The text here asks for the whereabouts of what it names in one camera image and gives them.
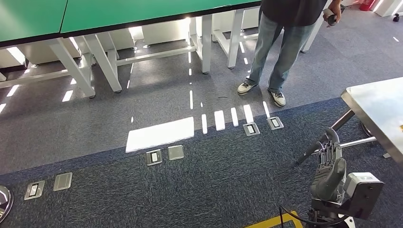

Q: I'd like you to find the black handheld controller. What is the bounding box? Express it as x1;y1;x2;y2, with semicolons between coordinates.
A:
323;4;345;27

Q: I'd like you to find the black camera cable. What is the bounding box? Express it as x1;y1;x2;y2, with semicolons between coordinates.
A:
278;205;347;228

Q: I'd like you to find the stainless steel workbench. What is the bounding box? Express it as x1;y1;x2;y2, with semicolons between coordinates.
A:
295;77;403;167

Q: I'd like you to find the white furniture piece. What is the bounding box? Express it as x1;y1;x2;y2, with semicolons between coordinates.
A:
373;0;403;23

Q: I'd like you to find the chrome stanchion post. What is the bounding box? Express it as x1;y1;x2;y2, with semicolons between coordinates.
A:
0;185;14;224

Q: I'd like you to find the person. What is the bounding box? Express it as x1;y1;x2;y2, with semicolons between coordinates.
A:
237;0;343;108

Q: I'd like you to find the white workbench green top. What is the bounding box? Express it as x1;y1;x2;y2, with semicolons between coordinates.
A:
59;0;262;94
0;0;96;99

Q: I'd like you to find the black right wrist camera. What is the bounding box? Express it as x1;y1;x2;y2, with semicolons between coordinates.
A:
342;172;385;221

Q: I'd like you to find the white table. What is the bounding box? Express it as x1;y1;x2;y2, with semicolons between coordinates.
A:
300;12;326;54

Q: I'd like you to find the red object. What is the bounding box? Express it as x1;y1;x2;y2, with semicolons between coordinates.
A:
359;0;377;12

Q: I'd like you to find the metal floor outlet cover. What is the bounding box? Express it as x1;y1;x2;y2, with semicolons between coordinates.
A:
53;172;73;192
24;180;45;201
267;116;285;131
167;144;185;162
145;149;163;167
242;122;261;137

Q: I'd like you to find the yellow floor tape square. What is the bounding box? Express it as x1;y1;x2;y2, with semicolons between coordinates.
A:
243;210;304;228

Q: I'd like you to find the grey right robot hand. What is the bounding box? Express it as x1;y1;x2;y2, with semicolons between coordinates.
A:
310;127;347;203

